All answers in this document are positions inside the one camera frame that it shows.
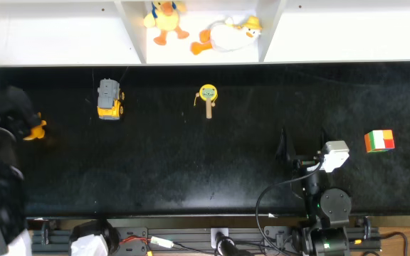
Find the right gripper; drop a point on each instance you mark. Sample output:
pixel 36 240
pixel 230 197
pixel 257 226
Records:
pixel 306 163

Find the many-coloured puzzle cube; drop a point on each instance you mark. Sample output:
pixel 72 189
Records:
pixel 379 140

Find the yellow cat-face rattle drum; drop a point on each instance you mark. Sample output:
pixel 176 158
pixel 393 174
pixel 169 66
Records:
pixel 208 93

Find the grey and yellow toy truck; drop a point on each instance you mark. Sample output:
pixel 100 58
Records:
pixel 109 106

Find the yellow rubber duck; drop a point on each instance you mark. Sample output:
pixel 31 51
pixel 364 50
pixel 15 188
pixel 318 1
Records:
pixel 37 132

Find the white plush duck yellow hat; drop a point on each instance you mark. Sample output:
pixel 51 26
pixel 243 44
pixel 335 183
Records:
pixel 230 37

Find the white shelf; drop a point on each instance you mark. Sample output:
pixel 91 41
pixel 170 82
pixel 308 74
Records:
pixel 48 35

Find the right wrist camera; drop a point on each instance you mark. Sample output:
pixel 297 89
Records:
pixel 335 154

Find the mounting rail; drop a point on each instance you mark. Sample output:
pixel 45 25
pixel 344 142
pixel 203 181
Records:
pixel 190 240

